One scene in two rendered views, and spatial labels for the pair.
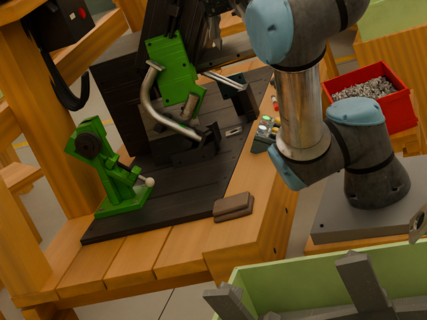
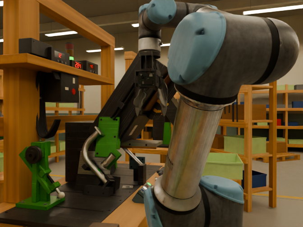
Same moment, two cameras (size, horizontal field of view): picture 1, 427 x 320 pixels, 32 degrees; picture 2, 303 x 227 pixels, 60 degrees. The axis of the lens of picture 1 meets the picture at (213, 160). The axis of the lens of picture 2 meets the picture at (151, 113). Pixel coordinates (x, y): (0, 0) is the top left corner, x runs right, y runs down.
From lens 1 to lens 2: 0.93 m
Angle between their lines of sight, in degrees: 22
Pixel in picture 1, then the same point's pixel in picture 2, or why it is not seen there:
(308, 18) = (241, 39)
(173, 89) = (103, 148)
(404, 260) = not seen: outside the picture
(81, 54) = (67, 120)
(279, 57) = (195, 70)
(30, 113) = (12, 126)
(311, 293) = not seen: outside the picture
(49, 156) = (11, 156)
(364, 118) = (231, 193)
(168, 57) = (108, 129)
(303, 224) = not seen: outside the picture
